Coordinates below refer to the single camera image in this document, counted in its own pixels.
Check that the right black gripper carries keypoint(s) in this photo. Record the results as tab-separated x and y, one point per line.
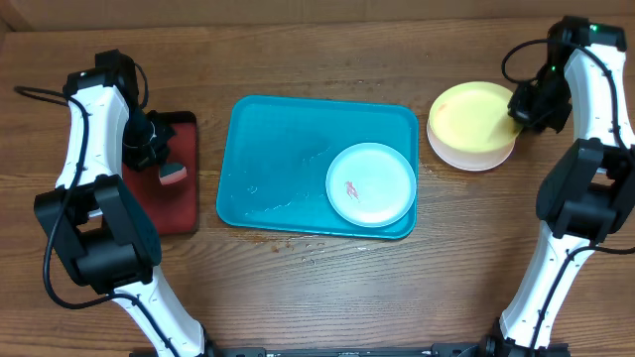
521	112

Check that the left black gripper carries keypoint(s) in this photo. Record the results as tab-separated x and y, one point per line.
139	159

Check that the red green sponge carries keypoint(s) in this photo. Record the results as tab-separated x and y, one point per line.
170	173

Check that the yellow-green plate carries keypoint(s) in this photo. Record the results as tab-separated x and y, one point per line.
473	117

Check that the white pink plate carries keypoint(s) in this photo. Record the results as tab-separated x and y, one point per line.
467	161

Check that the light blue plate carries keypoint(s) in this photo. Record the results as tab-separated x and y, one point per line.
371	185

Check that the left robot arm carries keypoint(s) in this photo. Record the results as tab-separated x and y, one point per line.
96	227

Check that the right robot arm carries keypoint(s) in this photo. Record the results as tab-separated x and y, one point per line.
589	193

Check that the dark red small tray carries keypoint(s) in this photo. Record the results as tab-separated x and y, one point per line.
173	208

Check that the teal plastic tray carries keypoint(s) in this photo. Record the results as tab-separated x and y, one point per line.
277	154

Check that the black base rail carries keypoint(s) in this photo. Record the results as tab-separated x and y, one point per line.
372	351

